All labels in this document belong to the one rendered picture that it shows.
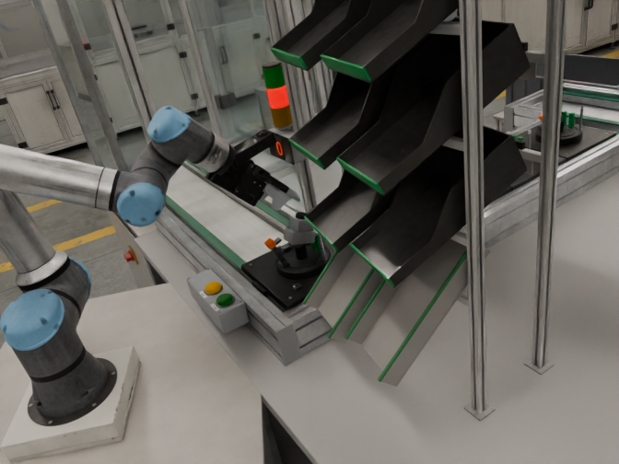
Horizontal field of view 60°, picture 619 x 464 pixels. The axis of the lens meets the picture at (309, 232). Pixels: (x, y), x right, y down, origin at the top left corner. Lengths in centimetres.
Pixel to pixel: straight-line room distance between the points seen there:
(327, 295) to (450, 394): 31
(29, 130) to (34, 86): 46
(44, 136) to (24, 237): 523
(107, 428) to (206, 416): 19
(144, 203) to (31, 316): 34
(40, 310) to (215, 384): 39
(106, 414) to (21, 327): 24
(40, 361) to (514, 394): 92
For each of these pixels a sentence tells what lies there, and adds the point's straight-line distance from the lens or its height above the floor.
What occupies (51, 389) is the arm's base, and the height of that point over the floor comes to 98.
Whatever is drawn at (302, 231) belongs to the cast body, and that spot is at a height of 107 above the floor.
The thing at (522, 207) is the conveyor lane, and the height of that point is 93.
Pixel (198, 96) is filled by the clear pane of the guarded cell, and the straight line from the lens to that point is 256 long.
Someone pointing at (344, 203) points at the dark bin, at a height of 122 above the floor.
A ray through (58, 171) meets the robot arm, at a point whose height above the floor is 140.
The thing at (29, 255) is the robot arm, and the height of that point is 121.
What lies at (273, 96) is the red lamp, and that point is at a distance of 139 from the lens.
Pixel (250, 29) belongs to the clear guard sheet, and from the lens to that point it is 152.
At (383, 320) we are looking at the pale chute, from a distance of 103.
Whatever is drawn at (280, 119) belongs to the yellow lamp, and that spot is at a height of 128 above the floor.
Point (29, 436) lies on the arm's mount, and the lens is 128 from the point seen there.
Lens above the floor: 169
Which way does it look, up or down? 29 degrees down
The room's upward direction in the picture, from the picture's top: 11 degrees counter-clockwise
